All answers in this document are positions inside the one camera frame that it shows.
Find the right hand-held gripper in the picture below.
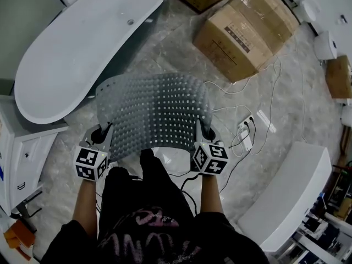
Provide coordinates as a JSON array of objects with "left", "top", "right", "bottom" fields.
[{"left": 191, "top": 119, "right": 230, "bottom": 176}]

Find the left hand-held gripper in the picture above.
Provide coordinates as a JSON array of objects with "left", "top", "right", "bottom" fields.
[{"left": 73, "top": 122, "right": 114, "bottom": 182}]

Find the grey perforated rubber bath mat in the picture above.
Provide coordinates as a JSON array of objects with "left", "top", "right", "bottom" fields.
[{"left": 95, "top": 72, "right": 214, "bottom": 163}]

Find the person's left forearm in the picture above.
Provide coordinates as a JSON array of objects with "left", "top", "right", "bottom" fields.
[{"left": 71, "top": 174, "right": 101, "bottom": 240}]

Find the person's right forearm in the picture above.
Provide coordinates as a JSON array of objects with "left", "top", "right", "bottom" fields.
[{"left": 200, "top": 173, "right": 225, "bottom": 217}]

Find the white power adapter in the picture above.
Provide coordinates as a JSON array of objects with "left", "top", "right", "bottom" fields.
[{"left": 238, "top": 131, "right": 254, "bottom": 151}]

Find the person's left leg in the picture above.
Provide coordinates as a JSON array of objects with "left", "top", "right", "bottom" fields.
[{"left": 102, "top": 166, "right": 144, "bottom": 232}]

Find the person's leg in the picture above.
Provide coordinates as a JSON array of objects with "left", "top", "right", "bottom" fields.
[
  {"left": 102, "top": 166, "right": 144, "bottom": 232},
  {"left": 139, "top": 148, "right": 195, "bottom": 218}
]

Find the person's right leg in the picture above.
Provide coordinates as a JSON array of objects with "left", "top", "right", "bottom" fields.
[{"left": 139, "top": 148, "right": 195, "bottom": 218}]

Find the white drawer cabinet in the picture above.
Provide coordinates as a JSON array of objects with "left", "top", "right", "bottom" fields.
[{"left": 0, "top": 95, "right": 70, "bottom": 217}]

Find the white oval bathtub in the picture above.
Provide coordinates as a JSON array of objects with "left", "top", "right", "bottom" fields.
[{"left": 13, "top": 0, "right": 167, "bottom": 125}]

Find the white rectangular fixture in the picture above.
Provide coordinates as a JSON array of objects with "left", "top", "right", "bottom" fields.
[{"left": 236, "top": 141, "right": 332, "bottom": 253}]

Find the large taped cardboard box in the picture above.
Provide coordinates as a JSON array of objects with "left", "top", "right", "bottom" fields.
[{"left": 192, "top": 0, "right": 301, "bottom": 84}]

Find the person's black printed shirt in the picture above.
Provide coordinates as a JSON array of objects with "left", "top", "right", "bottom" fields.
[{"left": 41, "top": 203, "right": 271, "bottom": 264}]

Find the orange tool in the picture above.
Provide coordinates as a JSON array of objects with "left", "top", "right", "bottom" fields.
[{"left": 3, "top": 219, "right": 37, "bottom": 257}]

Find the small cardboard box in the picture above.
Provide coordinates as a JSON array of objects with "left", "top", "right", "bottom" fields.
[{"left": 325, "top": 54, "right": 352, "bottom": 100}]

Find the white toilet with black panel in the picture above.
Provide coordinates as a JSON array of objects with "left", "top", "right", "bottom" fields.
[{"left": 313, "top": 31, "right": 339, "bottom": 61}]

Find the cluttered white shelf unit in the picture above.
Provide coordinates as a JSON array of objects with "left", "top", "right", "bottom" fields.
[{"left": 290, "top": 161, "right": 352, "bottom": 264}]

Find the white toilet with open seat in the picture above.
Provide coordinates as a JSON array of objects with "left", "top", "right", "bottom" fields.
[{"left": 298, "top": 0, "right": 323, "bottom": 25}]

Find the white power strip with cables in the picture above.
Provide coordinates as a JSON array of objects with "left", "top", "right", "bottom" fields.
[{"left": 227, "top": 119, "right": 266, "bottom": 157}]

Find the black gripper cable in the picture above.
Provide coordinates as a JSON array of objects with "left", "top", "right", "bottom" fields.
[{"left": 179, "top": 172, "right": 203, "bottom": 220}]

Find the looped white cable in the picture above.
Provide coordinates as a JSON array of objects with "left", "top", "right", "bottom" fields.
[{"left": 205, "top": 54, "right": 283, "bottom": 120}]

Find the brown wooden frame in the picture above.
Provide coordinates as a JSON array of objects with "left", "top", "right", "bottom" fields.
[{"left": 340, "top": 125, "right": 352, "bottom": 157}]

